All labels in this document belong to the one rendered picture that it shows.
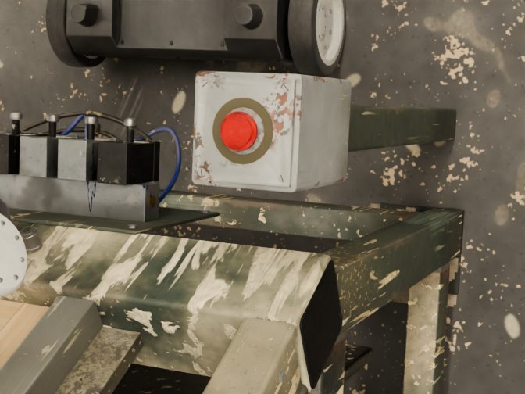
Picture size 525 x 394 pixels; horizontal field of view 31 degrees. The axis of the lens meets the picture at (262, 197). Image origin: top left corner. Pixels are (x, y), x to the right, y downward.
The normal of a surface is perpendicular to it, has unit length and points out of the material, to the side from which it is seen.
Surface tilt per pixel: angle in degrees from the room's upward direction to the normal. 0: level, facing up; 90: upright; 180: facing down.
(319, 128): 90
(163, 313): 30
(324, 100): 90
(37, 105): 0
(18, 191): 0
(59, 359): 90
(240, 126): 0
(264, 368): 60
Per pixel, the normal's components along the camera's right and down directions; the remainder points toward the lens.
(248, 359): -0.16, -0.82
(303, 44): -0.33, 0.56
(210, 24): -0.39, 0.08
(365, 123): 0.92, 0.08
